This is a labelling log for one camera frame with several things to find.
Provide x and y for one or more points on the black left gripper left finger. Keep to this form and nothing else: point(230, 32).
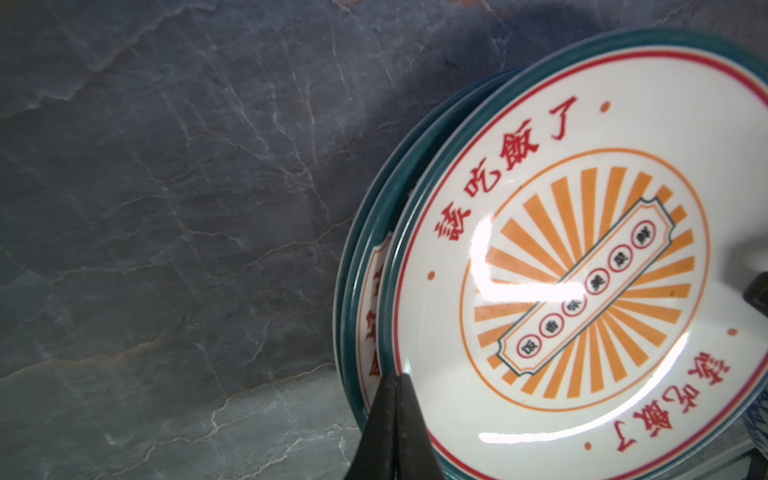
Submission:
point(395, 443)

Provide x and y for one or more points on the sunburst pattern white plate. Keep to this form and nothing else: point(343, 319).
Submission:
point(565, 285)

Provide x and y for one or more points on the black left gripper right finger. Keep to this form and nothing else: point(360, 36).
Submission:
point(756, 293)

